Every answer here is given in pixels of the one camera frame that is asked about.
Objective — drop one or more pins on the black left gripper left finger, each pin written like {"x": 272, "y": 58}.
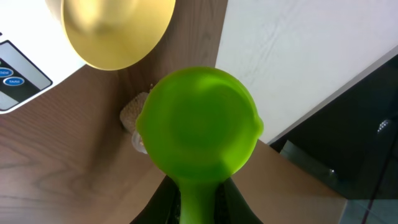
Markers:
{"x": 163, "y": 207}

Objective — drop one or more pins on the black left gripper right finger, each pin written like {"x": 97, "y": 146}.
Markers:
{"x": 231, "y": 207}

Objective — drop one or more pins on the green plastic measuring scoop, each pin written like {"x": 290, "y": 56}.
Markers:
{"x": 199, "y": 126}

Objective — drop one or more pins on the yellow plastic bowl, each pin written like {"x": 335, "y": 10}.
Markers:
{"x": 112, "y": 34}

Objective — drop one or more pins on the white digital kitchen scale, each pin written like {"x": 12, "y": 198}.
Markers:
{"x": 35, "y": 53}

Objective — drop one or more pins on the clear plastic container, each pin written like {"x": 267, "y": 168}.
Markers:
{"x": 128, "y": 117}

